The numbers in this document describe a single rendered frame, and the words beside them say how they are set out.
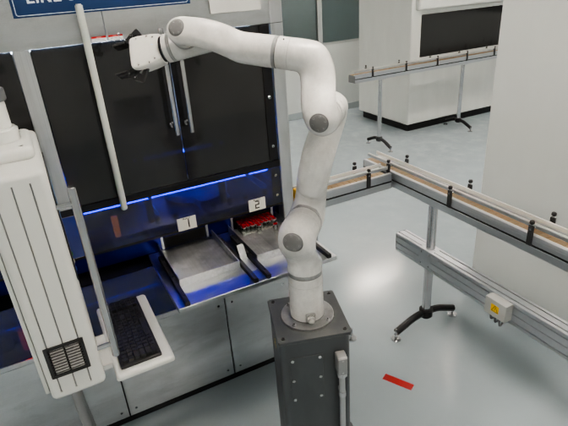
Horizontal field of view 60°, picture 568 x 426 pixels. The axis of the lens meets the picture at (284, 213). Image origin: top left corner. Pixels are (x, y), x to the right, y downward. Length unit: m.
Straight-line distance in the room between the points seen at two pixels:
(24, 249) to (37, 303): 0.18
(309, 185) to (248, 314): 1.21
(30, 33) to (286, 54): 0.91
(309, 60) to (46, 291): 0.99
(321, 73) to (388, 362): 1.91
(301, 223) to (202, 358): 1.27
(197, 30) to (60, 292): 0.84
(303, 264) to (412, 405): 1.29
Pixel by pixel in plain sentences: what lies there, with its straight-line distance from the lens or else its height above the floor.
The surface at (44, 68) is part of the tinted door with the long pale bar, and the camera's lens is 1.96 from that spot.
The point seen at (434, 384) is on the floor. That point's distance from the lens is 2.83.
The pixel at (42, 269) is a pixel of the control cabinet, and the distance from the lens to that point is 1.55.
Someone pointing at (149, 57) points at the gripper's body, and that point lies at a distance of 1.57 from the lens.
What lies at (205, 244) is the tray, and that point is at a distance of 2.29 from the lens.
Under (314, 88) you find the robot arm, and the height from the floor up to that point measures 1.69.
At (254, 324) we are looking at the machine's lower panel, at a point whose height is 0.35.
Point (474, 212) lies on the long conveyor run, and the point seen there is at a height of 0.92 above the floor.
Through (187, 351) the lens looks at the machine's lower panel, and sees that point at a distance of 2.55.
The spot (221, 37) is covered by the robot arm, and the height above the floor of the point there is 1.83.
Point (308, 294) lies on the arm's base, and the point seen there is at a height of 0.99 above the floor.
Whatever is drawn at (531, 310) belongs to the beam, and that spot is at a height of 0.55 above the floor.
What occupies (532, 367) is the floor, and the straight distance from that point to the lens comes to 3.06.
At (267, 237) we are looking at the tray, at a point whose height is 0.88.
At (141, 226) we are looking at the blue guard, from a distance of 2.15.
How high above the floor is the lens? 1.96
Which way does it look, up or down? 26 degrees down
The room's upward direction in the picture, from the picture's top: 4 degrees counter-clockwise
